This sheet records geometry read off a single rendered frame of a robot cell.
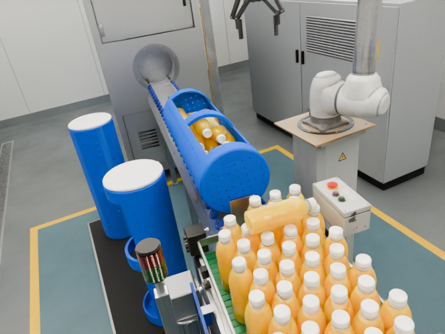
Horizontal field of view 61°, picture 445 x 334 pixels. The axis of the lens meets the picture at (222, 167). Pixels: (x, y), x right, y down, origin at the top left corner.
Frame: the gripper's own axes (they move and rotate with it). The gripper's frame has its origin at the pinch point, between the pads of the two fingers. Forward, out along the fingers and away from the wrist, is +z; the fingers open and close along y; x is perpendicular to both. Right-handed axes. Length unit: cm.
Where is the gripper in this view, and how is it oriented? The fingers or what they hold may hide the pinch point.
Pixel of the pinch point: (258, 34)
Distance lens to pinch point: 148.4
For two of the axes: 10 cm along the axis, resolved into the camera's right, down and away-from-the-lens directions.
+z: 1.1, 9.3, 3.6
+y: 9.2, 0.4, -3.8
